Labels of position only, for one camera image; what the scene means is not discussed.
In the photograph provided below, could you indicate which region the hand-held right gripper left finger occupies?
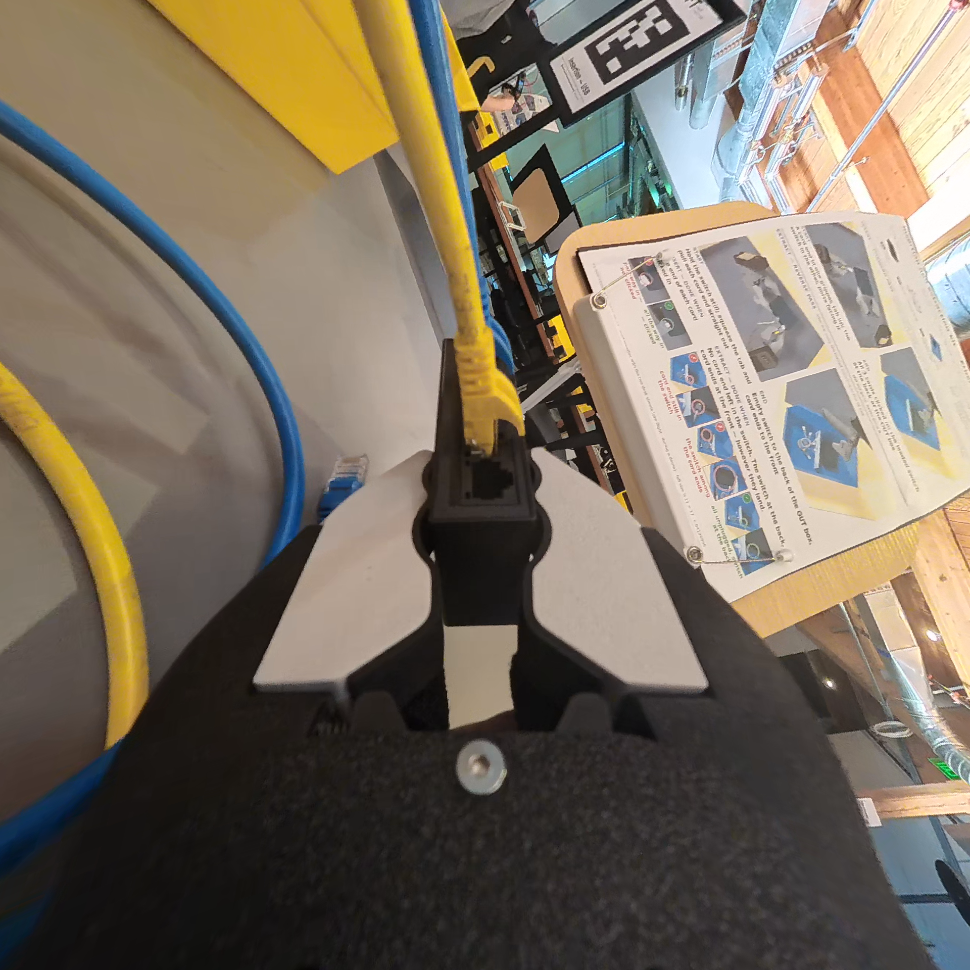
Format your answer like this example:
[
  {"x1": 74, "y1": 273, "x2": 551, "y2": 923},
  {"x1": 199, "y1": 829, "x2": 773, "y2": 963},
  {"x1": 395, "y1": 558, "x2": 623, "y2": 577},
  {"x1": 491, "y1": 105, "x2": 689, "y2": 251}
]
[{"x1": 254, "y1": 451, "x2": 456, "y2": 731}]

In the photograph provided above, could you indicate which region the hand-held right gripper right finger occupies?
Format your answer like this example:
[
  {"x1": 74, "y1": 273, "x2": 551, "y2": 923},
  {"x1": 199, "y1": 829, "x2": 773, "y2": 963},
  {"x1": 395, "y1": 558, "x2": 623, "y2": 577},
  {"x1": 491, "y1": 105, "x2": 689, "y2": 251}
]
[{"x1": 509, "y1": 447, "x2": 711, "y2": 731}]

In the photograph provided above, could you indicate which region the black network switch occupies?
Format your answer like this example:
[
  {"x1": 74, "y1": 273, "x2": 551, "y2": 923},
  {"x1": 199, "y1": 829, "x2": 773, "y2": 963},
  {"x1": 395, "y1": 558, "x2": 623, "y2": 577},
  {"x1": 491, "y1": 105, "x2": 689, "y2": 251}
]
[{"x1": 423, "y1": 338, "x2": 550, "y2": 626}]

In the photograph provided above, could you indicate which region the blue ethernet cable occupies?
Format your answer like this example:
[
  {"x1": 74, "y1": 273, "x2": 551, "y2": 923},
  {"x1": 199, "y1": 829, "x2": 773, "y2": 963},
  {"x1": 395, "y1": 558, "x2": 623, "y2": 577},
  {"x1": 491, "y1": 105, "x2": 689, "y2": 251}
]
[{"x1": 0, "y1": 0, "x2": 516, "y2": 876}]

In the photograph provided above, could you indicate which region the yellow ethernet cable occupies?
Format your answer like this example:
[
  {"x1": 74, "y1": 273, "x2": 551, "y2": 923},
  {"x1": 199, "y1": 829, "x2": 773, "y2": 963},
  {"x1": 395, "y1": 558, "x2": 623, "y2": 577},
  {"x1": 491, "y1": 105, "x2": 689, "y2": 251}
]
[{"x1": 0, "y1": 0, "x2": 525, "y2": 750}]

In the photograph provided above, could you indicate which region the yellow plastic bin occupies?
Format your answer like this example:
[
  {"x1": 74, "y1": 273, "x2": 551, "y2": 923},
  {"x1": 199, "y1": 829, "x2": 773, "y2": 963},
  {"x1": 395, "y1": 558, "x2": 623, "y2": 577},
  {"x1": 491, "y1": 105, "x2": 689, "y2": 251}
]
[{"x1": 148, "y1": 0, "x2": 403, "y2": 175}]

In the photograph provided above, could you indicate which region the black-framed wooden chair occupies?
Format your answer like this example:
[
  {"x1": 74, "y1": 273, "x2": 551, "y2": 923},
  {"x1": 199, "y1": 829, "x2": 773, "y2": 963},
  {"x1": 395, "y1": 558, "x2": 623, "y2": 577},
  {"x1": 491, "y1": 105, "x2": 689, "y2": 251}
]
[{"x1": 509, "y1": 145, "x2": 583, "y2": 245}]

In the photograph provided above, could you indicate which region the black-framed tag sign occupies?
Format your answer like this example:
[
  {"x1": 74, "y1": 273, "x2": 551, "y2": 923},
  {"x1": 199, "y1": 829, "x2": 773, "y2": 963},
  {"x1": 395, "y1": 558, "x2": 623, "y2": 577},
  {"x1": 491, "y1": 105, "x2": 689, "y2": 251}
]
[{"x1": 546, "y1": 0, "x2": 747, "y2": 128}]

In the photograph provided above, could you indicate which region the silver ventilation duct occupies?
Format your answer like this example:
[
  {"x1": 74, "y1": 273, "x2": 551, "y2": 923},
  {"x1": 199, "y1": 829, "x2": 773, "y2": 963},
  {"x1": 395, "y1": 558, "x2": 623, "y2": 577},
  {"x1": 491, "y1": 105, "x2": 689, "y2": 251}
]
[
  {"x1": 926, "y1": 242, "x2": 970, "y2": 334},
  {"x1": 871, "y1": 648, "x2": 970, "y2": 782},
  {"x1": 712, "y1": 0, "x2": 831, "y2": 209}
]

